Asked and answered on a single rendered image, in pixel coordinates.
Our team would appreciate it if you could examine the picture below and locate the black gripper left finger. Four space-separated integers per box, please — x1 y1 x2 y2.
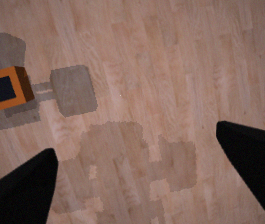
0 148 59 224

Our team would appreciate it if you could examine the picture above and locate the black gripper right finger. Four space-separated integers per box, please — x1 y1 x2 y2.
216 121 265 211

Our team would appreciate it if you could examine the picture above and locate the orange block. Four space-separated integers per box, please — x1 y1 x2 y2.
0 66 35 110

